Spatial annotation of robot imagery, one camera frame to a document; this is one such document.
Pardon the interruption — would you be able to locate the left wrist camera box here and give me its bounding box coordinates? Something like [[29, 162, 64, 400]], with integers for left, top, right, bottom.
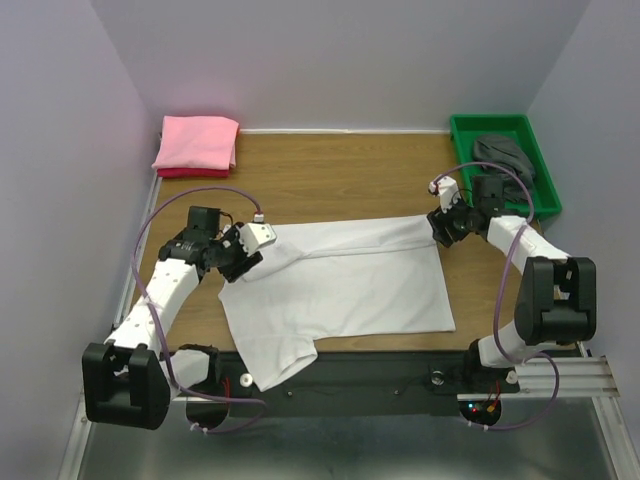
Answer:
[[239, 213, 277, 255]]

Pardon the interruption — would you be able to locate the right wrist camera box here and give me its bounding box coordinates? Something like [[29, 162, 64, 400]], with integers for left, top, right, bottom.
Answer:
[[428, 176, 459, 213]]

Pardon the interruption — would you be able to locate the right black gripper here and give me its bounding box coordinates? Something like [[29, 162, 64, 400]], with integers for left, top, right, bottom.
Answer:
[[425, 189, 478, 247]]

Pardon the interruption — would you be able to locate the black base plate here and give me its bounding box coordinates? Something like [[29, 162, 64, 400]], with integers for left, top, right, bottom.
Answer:
[[176, 351, 519, 434]]

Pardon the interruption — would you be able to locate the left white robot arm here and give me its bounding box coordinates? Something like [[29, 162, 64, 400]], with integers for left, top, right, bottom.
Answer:
[[81, 206, 277, 433]]

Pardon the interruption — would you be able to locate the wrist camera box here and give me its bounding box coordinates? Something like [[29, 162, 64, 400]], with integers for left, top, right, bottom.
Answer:
[[239, 213, 277, 255], [428, 176, 459, 213]]

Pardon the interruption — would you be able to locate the pink folded t shirt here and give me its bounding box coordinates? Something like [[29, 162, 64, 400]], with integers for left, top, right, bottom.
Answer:
[[152, 116, 239, 171]]

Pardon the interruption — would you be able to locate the dark grey t shirt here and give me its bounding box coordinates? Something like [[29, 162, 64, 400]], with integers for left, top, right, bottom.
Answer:
[[471, 133, 536, 204]]

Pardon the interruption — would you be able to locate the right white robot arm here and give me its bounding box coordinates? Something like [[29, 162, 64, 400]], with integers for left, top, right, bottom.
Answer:
[[427, 175, 597, 390]]

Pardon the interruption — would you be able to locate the white t shirt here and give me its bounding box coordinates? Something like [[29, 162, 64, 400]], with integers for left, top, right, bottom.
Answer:
[[219, 215, 456, 391]]

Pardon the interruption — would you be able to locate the green plastic bin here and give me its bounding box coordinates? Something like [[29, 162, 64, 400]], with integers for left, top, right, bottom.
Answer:
[[449, 113, 562, 221]]

